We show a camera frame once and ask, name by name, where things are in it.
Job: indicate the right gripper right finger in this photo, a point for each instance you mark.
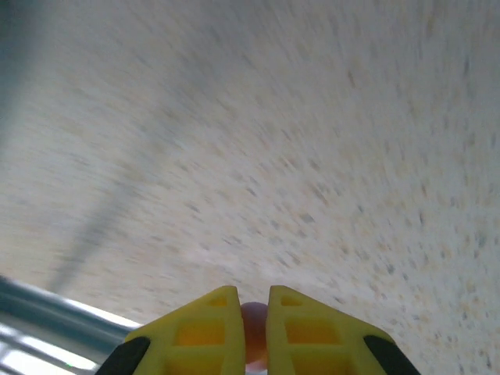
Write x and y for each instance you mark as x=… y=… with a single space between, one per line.
x=312 y=340

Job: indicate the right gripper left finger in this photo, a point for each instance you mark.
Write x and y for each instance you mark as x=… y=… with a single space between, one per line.
x=203 y=340

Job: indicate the aluminium table frame rail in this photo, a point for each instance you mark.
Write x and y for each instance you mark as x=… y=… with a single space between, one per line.
x=47 y=328

